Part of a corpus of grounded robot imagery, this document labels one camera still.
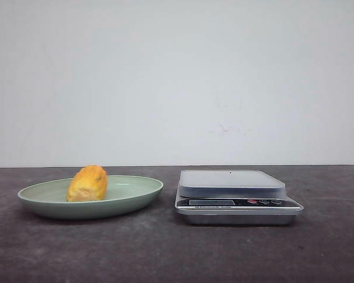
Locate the yellow corn cob piece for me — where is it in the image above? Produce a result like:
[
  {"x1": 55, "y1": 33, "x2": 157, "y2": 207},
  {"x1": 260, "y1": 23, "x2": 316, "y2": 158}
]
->
[{"x1": 66, "y1": 165, "x2": 107, "y2": 202}]

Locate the silver digital kitchen scale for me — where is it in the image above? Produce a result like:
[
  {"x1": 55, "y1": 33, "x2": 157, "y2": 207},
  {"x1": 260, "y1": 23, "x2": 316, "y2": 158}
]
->
[{"x1": 175, "y1": 170, "x2": 304, "y2": 225}]

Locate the light green plate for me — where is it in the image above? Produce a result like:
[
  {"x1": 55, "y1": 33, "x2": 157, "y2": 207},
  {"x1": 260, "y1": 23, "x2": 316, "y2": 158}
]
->
[{"x1": 18, "y1": 175, "x2": 163, "y2": 220}]

